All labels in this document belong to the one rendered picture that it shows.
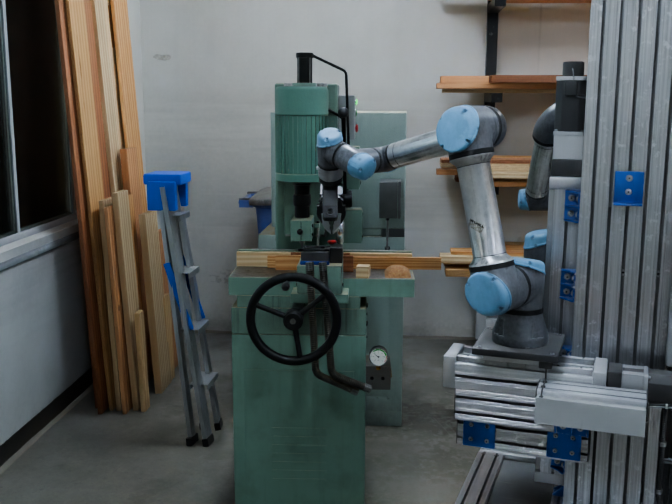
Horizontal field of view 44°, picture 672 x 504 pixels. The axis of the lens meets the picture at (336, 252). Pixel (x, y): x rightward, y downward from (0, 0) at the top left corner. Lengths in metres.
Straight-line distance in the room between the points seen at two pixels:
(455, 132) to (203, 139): 3.22
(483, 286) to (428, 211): 2.99
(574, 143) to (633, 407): 0.75
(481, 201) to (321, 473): 1.19
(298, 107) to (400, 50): 2.41
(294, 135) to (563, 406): 1.20
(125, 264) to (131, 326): 0.30
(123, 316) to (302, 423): 1.48
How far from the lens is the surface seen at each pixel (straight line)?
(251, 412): 2.83
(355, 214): 2.95
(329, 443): 2.84
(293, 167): 2.72
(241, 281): 2.71
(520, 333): 2.27
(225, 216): 5.21
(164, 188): 3.48
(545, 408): 2.20
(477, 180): 2.14
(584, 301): 2.43
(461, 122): 2.12
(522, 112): 5.09
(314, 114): 2.71
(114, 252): 3.95
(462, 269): 4.66
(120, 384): 4.07
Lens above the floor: 1.47
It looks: 10 degrees down
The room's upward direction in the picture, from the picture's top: straight up
